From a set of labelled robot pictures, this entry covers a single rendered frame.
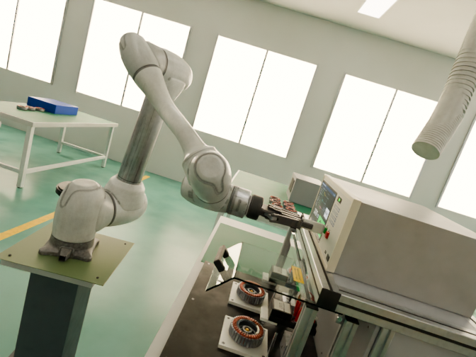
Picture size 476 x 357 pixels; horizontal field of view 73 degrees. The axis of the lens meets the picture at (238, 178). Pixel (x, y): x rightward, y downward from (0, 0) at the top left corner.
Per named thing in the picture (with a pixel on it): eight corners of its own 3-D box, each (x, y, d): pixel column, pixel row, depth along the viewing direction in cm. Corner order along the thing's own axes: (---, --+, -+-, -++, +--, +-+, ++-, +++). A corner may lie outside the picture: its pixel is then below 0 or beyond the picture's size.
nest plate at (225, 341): (217, 347, 95) (218, 343, 95) (224, 317, 110) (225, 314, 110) (265, 364, 94) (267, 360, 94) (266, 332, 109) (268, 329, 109)
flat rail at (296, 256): (304, 318, 79) (307, 307, 78) (288, 234, 140) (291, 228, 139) (308, 319, 79) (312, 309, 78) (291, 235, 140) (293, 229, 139)
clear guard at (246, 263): (205, 291, 78) (212, 269, 77) (219, 253, 102) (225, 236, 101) (333, 335, 77) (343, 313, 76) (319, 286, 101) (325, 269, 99)
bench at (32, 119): (-57, 164, 349) (-47, 96, 335) (57, 151, 535) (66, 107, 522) (20, 190, 345) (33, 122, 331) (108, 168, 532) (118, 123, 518)
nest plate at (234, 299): (227, 303, 119) (229, 300, 119) (232, 283, 134) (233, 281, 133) (266, 316, 118) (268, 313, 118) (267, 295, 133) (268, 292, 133)
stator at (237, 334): (225, 341, 97) (229, 331, 96) (230, 319, 108) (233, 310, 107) (261, 354, 96) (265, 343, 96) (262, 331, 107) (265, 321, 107)
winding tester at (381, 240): (326, 270, 85) (353, 198, 81) (307, 222, 127) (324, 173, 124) (472, 319, 83) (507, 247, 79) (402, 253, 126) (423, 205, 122)
